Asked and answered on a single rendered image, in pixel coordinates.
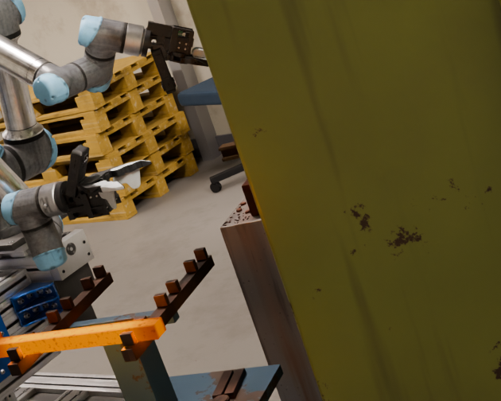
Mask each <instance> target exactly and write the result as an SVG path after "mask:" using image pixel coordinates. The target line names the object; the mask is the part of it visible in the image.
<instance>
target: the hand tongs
mask: <svg viewBox="0 0 501 401"><path fill-rule="evenodd" d="M245 375H246V370H245V368H239V369H235V371H234V372H233V370H230V371H225V372H223V374H222V376H221V378H220V380H219V382H218V384H217V386H216V389H215V390H214V392H213V394H212V398H213V400H212V401H230V399H233V398H235V397H236V395H237V393H238V391H239V388H240V386H241V384H242V381H243V379H244V377H245Z"/></svg>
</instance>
